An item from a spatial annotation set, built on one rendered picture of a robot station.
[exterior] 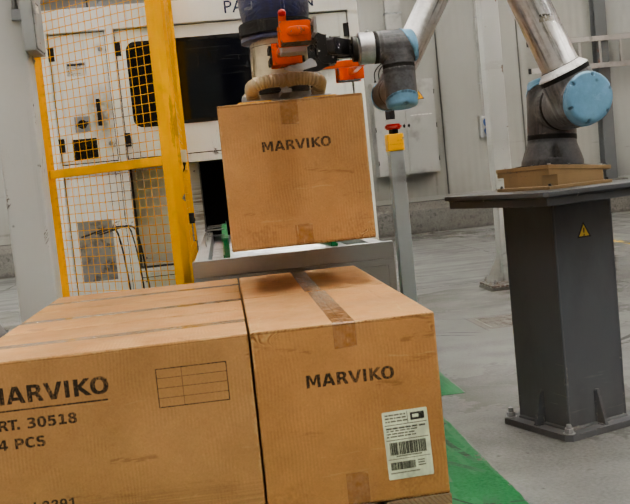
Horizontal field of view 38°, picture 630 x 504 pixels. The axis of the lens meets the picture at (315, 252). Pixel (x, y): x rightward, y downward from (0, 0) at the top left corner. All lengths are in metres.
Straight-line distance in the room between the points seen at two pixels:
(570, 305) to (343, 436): 1.09
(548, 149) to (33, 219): 2.11
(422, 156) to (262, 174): 9.55
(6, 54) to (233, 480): 2.43
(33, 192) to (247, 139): 1.58
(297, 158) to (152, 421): 0.91
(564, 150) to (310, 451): 1.34
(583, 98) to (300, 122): 0.81
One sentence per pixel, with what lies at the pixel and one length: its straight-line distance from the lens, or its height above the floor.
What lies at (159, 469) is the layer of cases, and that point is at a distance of 2.02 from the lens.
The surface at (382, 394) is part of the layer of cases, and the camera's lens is 2.01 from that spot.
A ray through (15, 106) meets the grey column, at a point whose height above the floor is 1.26.
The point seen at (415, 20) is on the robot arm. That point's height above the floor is 1.28.
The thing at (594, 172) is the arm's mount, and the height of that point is 0.79.
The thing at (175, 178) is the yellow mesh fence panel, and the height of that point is 0.91.
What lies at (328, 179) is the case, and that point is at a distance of 2.55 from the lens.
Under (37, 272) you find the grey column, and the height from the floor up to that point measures 0.58.
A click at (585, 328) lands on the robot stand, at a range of 2.94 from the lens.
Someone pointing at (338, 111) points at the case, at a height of 1.03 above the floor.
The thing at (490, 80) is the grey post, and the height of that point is 1.37.
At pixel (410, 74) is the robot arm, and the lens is 2.63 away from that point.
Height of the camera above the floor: 0.85
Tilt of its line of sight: 5 degrees down
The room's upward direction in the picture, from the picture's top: 6 degrees counter-clockwise
